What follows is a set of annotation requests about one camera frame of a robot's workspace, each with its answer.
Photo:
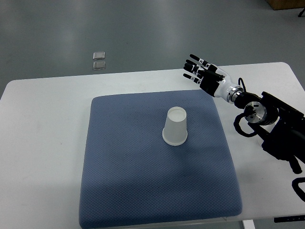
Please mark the brown cardboard box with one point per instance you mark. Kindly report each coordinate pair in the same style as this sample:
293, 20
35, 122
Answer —
286, 4

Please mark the upper metal floor plate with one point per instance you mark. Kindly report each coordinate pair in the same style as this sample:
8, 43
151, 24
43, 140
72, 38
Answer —
99, 55

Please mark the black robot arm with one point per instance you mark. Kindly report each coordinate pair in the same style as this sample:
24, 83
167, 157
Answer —
280, 126

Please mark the lower metal floor plate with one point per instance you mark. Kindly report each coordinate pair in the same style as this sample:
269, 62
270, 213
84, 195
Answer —
99, 65

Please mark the black tripod leg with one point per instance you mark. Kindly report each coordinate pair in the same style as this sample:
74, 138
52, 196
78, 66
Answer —
301, 13

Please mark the white paper cup on cushion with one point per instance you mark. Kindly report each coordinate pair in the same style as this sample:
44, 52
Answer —
175, 128

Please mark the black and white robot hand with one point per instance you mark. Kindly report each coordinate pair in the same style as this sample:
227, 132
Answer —
212, 79

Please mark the black table control panel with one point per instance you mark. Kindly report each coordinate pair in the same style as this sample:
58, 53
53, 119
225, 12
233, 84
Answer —
289, 219

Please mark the metal floor plate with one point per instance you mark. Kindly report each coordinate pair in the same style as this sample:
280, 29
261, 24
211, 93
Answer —
99, 55
99, 65

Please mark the white table leg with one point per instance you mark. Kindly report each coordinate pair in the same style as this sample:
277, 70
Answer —
248, 224

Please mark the blue fabric cushion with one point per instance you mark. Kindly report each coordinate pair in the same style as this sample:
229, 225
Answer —
132, 176

